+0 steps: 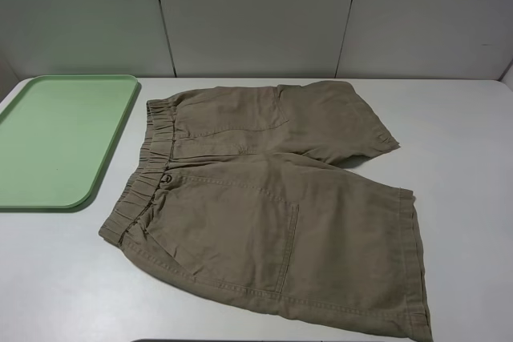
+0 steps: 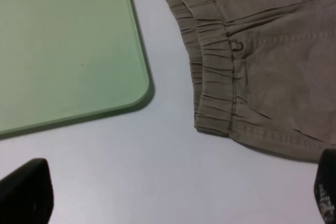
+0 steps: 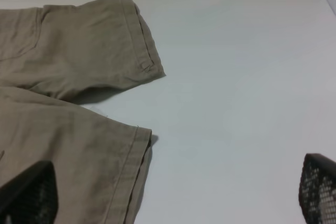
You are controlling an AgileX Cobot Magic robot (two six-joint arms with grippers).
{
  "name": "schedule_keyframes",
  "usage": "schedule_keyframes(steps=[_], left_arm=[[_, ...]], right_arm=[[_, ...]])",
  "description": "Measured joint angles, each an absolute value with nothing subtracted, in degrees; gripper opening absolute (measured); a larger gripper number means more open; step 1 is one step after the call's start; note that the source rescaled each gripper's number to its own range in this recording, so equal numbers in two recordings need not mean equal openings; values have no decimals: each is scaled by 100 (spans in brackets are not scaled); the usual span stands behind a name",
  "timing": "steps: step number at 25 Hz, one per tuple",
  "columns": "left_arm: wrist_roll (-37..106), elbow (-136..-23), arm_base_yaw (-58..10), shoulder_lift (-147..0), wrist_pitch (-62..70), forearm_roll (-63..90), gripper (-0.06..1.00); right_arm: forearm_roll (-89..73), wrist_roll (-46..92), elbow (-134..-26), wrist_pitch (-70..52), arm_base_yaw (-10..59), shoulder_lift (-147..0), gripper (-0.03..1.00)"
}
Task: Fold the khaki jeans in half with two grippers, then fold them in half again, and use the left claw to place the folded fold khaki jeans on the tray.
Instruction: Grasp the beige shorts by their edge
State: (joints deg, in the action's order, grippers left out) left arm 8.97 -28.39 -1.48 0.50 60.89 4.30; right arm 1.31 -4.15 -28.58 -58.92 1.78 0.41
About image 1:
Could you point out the khaki shorts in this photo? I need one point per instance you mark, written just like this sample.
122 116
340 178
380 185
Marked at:
240 198

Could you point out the green plastic tray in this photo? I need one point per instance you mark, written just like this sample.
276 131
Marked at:
56 135

